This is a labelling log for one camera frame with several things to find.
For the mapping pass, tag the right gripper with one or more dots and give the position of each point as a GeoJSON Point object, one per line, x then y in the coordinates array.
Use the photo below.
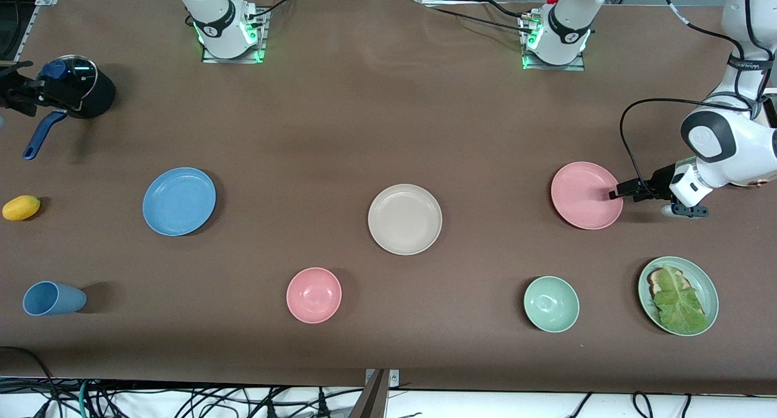
{"type": "Point", "coordinates": [13, 94]}

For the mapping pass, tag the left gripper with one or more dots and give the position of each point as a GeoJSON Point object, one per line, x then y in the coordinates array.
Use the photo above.
{"type": "Point", "coordinates": [658, 181]}

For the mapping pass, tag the pink shallow bowl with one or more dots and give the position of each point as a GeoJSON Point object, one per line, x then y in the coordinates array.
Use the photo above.
{"type": "Point", "coordinates": [583, 196]}

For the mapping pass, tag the blue shallow bowl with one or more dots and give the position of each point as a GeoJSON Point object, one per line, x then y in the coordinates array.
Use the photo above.
{"type": "Point", "coordinates": [179, 201]}

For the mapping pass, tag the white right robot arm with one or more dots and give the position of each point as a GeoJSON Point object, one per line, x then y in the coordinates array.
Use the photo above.
{"type": "Point", "coordinates": [212, 17]}

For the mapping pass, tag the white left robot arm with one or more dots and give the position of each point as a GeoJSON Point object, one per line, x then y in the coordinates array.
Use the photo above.
{"type": "Point", "coordinates": [722, 145]}

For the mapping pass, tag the glass lid blue knob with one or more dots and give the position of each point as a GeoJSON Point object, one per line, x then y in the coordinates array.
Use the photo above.
{"type": "Point", "coordinates": [82, 71]}

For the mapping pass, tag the toasted bread slice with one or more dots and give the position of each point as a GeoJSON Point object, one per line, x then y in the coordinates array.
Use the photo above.
{"type": "Point", "coordinates": [654, 278]}

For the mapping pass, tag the yellow mango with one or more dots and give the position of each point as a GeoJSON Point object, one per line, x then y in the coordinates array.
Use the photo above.
{"type": "Point", "coordinates": [21, 207]}

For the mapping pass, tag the green plate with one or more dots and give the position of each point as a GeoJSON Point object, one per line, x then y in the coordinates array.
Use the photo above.
{"type": "Point", "coordinates": [707, 284]}

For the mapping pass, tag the green lettuce leaf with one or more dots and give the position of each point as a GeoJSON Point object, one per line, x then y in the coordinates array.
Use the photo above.
{"type": "Point", "coordinates": [680, 303]}

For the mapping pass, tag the cream toaster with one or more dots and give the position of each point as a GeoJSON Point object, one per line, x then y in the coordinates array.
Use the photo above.
{"type": "Point", "coordinates": [756, 184]}

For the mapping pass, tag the small deep green bowl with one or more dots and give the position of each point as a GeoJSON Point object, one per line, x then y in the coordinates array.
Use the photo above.
{"type": "Point", "coordinates": [551, 304]}

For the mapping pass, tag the blue plastic cup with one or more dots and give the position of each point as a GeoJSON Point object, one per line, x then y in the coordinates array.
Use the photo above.
{"type": "Point", "coordinates": [54, 298]}

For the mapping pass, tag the beige shallow bowl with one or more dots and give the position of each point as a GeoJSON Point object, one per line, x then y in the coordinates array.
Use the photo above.
{"type": "Point", "coordinates": [405, 219]}

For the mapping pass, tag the brown table cover cloth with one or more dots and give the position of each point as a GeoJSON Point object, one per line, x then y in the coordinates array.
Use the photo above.
{"type": "Point", "coordinates": [388, 345]}

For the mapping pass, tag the small deep pink bowl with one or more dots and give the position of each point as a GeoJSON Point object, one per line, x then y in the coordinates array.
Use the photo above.
{"type": "Point", "coordinates": [314, 295]}

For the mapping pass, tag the brown slanted bar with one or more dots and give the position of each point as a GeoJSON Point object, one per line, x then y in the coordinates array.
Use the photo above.
{"type": "Point", "coordinates": [370, 403]}

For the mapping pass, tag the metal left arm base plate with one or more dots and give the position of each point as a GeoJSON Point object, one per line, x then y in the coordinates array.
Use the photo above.
{"type": "Point", "coordinates": [576, 67]}

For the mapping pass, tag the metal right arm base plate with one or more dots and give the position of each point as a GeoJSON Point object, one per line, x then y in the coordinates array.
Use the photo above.
{"type": "Point", "coordinates": [261, 48]}

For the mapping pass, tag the silver table edge bracket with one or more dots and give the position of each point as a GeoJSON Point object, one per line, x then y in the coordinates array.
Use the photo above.
{"type": "Point", "coordinates": [394, 377]}

